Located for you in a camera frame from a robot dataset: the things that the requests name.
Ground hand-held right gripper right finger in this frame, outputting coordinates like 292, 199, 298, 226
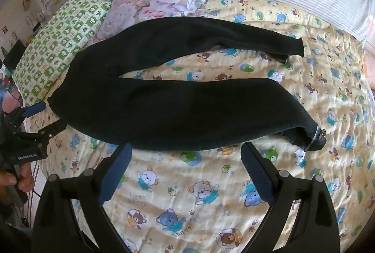
240, 142, 342, 253

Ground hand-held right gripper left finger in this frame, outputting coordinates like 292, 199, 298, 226
31, 142, 134, 253

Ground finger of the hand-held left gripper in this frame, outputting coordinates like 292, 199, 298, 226
34, 120, 68, 140
12, 101, 47, 126

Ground black pants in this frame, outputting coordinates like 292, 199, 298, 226
47, 17, 327, 152

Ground person's left hand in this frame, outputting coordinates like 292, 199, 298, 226
0, 163, 35, 193

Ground white striped bed sheet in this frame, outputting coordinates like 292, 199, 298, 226
28, 158, 49, 204

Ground yellow bear print blanket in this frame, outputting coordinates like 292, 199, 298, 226
23, 0, 375, 253

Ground black rectangular object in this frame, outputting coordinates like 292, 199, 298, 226
5, 40, 27, 72

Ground green checked pillow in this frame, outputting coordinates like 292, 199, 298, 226
13, 0, 112, 105

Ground pink cloth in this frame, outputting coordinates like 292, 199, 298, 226
363, 45, 375, 91

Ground floral ruffled pillow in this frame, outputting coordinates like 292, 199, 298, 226
88, 0, 213, 45

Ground wall stickers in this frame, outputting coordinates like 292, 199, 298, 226
0, 0, 56, 51

